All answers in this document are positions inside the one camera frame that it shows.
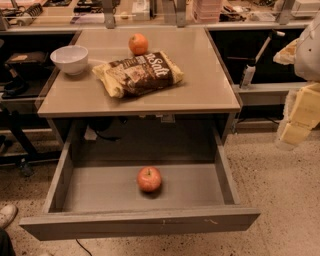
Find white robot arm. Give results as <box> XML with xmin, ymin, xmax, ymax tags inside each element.
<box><xmin>273</xmin><ymin>14</ymin><xmax>320</xmax><ymax>150</ymax></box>

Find black floor cable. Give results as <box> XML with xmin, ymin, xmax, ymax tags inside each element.
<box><xmin>75</xmin><ymin>238</ymin><xmax>93</xmax><ymax>256</ymax></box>

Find orange apple on counter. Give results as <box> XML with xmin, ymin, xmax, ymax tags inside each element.
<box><xmin>128</xmin><ymin>33</ymin><xmax>149</xmax><ymax>55</ymax></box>

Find black chair base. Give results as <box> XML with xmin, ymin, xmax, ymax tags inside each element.
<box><xmin>0</xmin><ymin>106</ymin><xmax>61</xmax><ymax>177</ymax></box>

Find brown yellow chip bag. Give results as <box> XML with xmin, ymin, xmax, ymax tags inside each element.
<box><xmin>92</xmin><ymin>51</ymin><xmax>184</xmax><ymax>98</ymax></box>

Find grey open top drawer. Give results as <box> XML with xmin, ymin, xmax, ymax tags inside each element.
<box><xmin>20</xmin><ymin>123</ymin><xmax>260</xmax><ymax>241</ymax></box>

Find grey counter cabinet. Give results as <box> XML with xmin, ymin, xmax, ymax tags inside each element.
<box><xmin>34</xmin><ymin>27</ymin><xmax>244</xmax><ymax>148</ymax></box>

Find red apple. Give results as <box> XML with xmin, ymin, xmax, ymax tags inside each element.
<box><xmin>136</xmin><ymin>166</ymin><xmax>162</xmax><ymax>193</ymax></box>

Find pink stacked plastic containers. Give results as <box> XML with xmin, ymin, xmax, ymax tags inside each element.
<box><xmin>192</xmin><ymin>0</ymin><xmax>222</xmax><ymax>23</ymax></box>

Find white shoe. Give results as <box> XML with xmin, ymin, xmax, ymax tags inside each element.
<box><xmin>0</xmin><ymin>204</ymin><xmax>18</xmax><ymax>229</ymax></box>

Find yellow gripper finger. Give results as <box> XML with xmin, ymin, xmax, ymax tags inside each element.
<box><xmin>273</xmin><ymin>39</ymin><xmax>297</xmax><ymax>65</ymax></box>
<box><xmin>279</xmin><ymin>83</ymin><xmax>320</xmax><ymax>146</ymax></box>

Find white ceramic bowl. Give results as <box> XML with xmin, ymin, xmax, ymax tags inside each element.
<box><xmin>50</xmin><ymin>45</ymin><xmax>88</xmax><ymax>75</ymax></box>

